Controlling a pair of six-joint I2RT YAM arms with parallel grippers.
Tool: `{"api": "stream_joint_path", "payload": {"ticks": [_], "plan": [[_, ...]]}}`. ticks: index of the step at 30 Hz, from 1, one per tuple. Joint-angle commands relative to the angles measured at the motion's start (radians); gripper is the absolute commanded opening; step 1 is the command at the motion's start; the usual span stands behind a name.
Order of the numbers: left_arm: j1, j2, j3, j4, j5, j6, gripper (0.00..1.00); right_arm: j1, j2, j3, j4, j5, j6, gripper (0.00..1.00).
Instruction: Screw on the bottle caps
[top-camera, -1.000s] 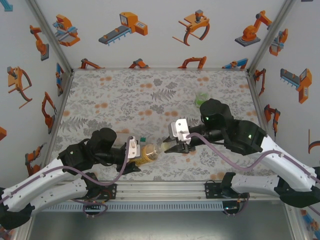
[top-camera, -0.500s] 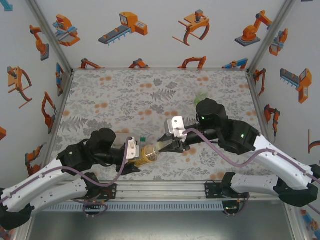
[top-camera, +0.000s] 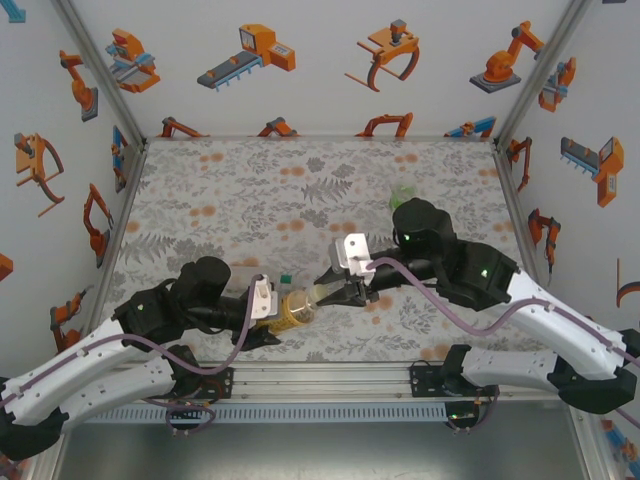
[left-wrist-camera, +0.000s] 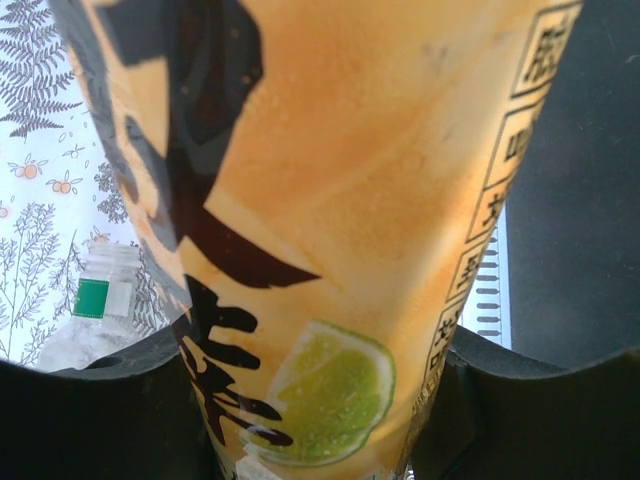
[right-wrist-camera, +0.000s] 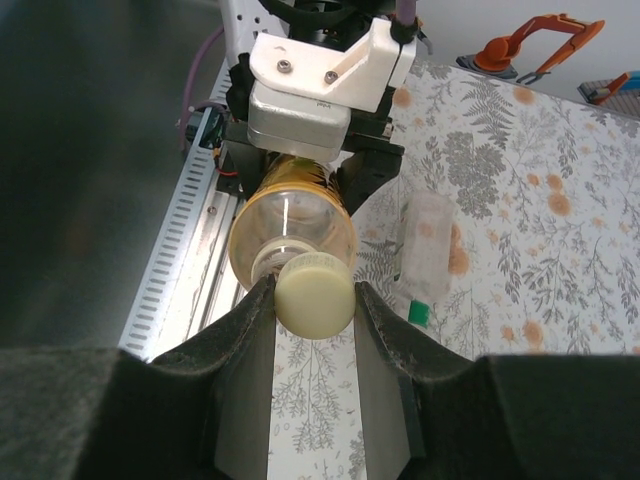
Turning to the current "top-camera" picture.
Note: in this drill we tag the small white cylindrical cup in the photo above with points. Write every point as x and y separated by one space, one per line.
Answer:
318 294

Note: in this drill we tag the clear bottle green label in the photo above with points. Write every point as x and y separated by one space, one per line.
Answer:
402 196

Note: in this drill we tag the clear bottle green band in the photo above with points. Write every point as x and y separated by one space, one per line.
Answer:
286 279

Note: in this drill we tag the yellow label bottle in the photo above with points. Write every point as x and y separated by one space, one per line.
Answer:
295 312

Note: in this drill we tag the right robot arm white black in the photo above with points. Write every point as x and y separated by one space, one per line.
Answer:
510 367

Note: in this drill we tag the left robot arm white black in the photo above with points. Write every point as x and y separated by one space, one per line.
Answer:
105 387

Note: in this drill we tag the floral patterned table cover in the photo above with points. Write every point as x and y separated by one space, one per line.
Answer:
250 200

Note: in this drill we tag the grey metal shelf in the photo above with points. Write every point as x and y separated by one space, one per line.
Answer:
320 450

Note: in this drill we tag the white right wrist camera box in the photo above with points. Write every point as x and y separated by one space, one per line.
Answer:
350 252

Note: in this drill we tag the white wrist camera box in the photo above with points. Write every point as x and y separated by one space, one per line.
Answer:
262 300
350 252

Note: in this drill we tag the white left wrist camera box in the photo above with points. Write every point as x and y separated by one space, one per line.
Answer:
262 300

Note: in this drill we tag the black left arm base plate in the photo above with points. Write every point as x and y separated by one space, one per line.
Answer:
226 382

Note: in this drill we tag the wide aluminium frame rail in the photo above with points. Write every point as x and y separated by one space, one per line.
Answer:
320 382

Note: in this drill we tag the aluminium frame side rail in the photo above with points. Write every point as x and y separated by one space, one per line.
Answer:
125 200
511 200

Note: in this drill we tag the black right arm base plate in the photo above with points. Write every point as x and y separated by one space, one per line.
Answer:
422 380

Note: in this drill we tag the thin aluminium frame rail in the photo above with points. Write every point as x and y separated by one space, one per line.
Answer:
320 138

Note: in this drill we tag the aluminium frame post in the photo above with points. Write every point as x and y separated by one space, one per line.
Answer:
541 70
100 70

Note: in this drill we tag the short aluminium frame leg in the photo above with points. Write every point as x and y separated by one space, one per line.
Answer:
597 455
47 470

